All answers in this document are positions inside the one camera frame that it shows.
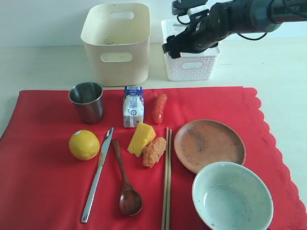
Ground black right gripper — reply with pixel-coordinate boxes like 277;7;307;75
162;19;219;58

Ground small milk carton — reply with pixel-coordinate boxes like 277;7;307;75
123;86;144;128

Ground red sausage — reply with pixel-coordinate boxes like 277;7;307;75
152;93;167;124

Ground yellow cheese wedge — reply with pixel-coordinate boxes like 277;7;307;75
127;123;156;157

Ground orange fried chicken piece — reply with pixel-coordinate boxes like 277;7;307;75
142;137;166;167

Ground yellow lemon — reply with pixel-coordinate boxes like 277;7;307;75
69;130;100;161

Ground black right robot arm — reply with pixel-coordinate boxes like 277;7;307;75
162;0;307;59

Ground white lattice plastic basket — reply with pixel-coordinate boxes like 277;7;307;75
161;19;221;82

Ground cream plastic bin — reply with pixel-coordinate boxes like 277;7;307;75
81;3;151;87

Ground right wooden chopstick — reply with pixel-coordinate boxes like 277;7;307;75
165;129;172;230

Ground stainless steel cup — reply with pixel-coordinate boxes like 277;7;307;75
68;81;104;124

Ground brown wooden plate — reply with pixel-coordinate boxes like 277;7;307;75
174;119;246;174

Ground steel table knife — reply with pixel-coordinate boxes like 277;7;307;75
81;127;114;223

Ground pale green bowl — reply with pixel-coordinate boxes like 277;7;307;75
192;162;274;230

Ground wooden spoon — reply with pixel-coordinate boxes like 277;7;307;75
112;139;142;216

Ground red tablecloth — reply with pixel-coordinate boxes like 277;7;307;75
0;87;307;230

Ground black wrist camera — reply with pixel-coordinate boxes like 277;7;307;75
171;0;207;16

